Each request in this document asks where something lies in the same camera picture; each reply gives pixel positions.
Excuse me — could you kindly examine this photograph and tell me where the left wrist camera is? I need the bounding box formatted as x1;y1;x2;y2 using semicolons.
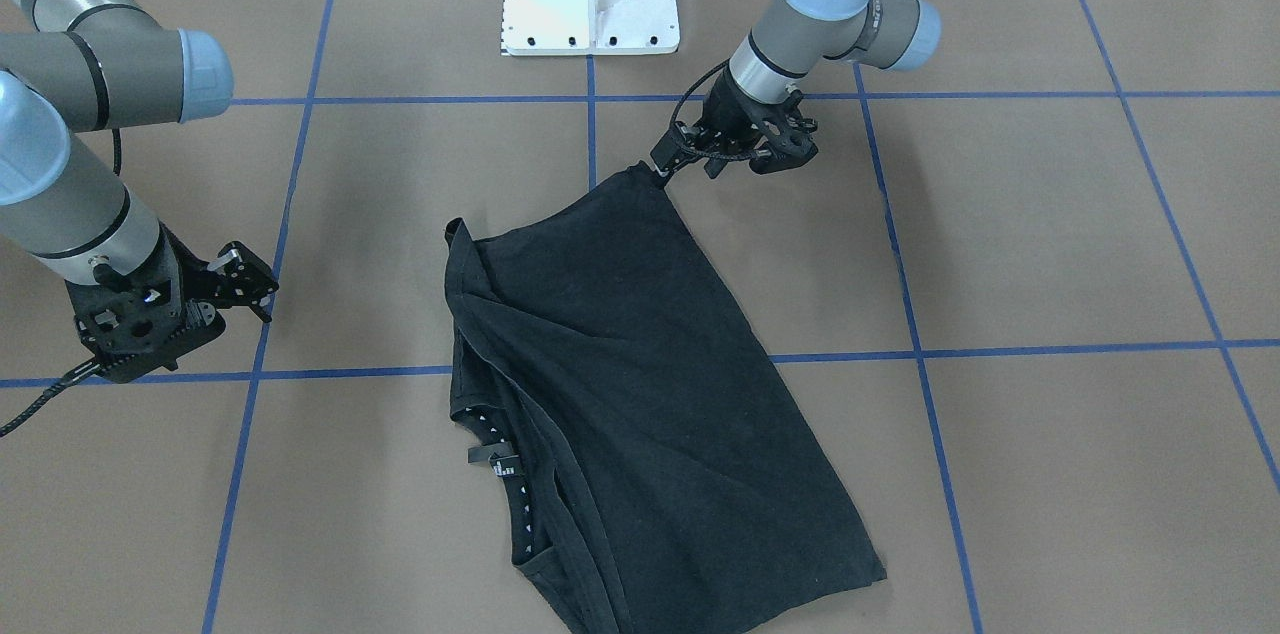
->
748;90;819;175

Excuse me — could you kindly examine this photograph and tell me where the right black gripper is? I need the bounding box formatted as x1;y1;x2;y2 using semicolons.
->
150;227;279;325

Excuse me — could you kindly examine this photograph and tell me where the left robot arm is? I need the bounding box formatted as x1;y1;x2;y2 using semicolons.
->
650;0;942;187

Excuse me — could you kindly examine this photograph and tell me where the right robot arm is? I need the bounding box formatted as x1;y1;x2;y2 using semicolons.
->
3;0;278;319

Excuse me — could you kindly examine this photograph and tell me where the black graphic t-shirt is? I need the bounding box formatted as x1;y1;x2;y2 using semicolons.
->
444;164;886;633

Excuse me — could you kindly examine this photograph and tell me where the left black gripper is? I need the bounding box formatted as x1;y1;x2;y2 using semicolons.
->
650;69;776;190

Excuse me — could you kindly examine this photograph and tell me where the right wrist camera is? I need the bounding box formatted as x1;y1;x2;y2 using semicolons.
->
67;279;227;384

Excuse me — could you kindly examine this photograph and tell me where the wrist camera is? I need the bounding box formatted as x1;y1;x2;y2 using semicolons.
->
67;279;227;384
748;90;819;175

